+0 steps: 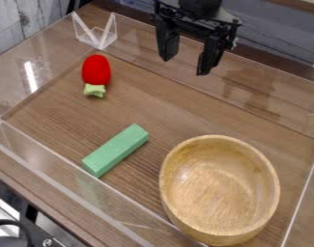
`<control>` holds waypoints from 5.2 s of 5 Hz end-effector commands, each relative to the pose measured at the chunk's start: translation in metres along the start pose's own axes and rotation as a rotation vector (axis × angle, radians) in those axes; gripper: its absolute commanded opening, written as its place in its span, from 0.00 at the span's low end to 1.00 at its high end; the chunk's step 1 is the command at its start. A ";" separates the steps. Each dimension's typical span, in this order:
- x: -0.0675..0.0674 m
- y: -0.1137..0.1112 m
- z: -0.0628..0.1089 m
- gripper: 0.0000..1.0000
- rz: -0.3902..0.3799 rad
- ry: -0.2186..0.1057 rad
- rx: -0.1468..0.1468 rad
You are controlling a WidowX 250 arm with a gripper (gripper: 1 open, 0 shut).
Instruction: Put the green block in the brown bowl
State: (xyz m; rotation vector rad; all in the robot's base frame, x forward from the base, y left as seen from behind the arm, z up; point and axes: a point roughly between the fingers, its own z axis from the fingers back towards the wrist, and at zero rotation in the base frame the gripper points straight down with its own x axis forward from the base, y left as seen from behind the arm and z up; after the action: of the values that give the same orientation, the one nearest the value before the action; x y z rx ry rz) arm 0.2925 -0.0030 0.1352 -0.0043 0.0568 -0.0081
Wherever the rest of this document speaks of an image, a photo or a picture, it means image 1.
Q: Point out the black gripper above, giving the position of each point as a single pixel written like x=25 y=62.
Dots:
x=202 y=18

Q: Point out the green rectangular block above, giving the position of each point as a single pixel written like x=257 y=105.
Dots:
x=107 y=156

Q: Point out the brown wooden bowl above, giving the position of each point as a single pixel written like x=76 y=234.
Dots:
x=219 y=189

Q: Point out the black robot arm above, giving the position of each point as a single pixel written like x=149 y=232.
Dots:
x=202 y=18

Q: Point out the red plush strawberry toy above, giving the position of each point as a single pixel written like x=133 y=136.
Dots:
x=96 y=75

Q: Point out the clear acrylic corner bracket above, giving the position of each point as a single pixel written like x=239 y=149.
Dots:
x=97 y=37

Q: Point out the clear acrylic enclosure wall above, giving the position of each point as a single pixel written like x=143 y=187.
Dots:
x=95 y=210

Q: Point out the black metal table frame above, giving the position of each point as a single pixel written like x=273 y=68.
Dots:
x=46 y=233

